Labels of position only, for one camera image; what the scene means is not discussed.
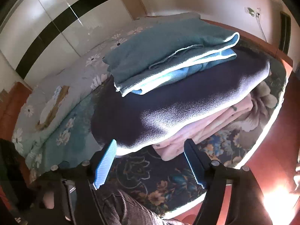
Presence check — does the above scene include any red wooden headboard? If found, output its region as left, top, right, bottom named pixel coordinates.
left=1, top=82, right=32, bottom=141

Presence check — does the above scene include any dark navy folded garment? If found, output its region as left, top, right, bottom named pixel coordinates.
left=91, top=47, right=270, bottom=156

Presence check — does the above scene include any wall socket with cable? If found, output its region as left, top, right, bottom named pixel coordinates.
left=244, top=7, right=267, bottom=42

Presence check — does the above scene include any grey daisy print duvet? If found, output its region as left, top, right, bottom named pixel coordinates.
left=12, top=17, right=157, bottom=166

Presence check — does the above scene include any grey trouser leg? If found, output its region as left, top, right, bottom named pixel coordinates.
left=96, top=184, right=182, bottom=225

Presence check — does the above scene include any dark floral bed sheet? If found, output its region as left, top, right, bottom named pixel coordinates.
left=26, top=57, right=287, bottom=217

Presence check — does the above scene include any blue knit sweater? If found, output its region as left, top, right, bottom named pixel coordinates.
left=103, top=13, right=240, bottom=97

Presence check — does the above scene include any white wardrobe with black stripe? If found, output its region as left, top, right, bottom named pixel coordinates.
left=1, top=0, right=132, bottom=87

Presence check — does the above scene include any pink folded garment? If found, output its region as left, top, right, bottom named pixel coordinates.
left=152, top=94, right=253, bottom=161

